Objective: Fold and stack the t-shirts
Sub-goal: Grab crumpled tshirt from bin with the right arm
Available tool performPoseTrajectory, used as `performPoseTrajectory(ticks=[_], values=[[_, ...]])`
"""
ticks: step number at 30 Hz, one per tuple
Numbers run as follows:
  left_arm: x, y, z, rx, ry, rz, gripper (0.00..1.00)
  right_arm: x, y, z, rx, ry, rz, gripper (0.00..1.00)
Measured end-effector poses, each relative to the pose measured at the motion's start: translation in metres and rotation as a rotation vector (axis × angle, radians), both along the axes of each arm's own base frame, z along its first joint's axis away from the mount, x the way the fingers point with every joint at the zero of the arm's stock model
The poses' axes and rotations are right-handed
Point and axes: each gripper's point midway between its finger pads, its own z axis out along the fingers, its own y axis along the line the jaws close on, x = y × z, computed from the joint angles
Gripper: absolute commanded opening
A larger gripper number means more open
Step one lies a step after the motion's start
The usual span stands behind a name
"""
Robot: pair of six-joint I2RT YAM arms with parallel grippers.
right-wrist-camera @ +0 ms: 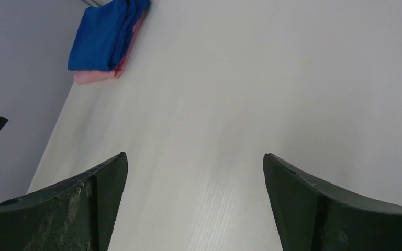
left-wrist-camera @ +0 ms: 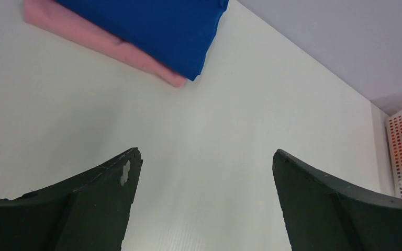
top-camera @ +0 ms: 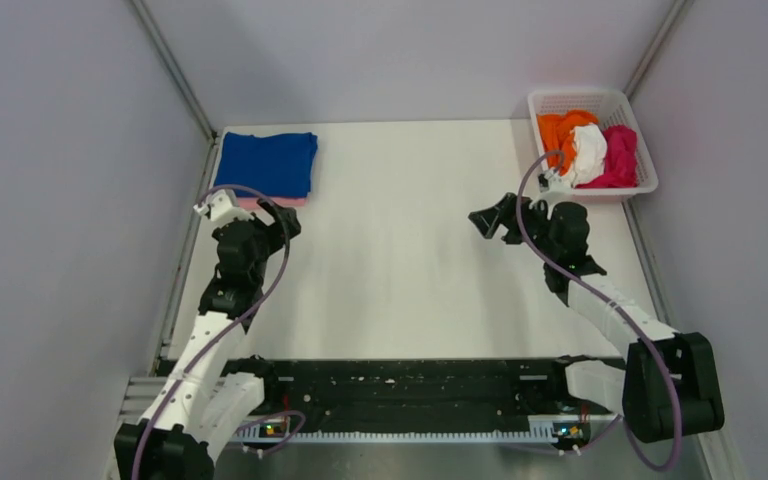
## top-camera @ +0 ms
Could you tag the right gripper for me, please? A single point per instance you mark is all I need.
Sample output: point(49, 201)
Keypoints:
point(503, 213)

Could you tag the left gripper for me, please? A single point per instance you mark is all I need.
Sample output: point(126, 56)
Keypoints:
point(277, 232)

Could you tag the orange t shirt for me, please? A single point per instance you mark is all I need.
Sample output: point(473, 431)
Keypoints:
point(557, 134)

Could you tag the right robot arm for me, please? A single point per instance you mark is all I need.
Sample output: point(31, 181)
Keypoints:
point(668, 383)

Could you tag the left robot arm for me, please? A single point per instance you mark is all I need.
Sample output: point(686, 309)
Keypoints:
point(198, 410)

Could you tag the folded pink t shirt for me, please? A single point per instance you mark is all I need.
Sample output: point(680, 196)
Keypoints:
point(252, 203)

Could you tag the folded blue t shirt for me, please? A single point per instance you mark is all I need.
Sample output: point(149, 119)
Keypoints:
point(277, 166)

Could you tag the white t shirt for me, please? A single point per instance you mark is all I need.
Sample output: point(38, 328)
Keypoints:
point(585, 150)

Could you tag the magenta t shirt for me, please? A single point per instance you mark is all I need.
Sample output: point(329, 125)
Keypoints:
point(620, 163)

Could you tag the white plastic basket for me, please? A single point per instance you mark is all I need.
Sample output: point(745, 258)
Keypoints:
point(611, 107)

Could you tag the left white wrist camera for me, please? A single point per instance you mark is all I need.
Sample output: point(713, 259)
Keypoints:
point(221, 208)

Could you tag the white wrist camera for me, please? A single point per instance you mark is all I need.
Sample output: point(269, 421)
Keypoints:
point(221, 208)
point(551, 187)

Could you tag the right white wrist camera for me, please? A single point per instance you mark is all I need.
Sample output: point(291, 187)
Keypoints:
point(551, 187)

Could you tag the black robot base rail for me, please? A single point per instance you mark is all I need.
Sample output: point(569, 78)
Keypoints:
point(422, 401)

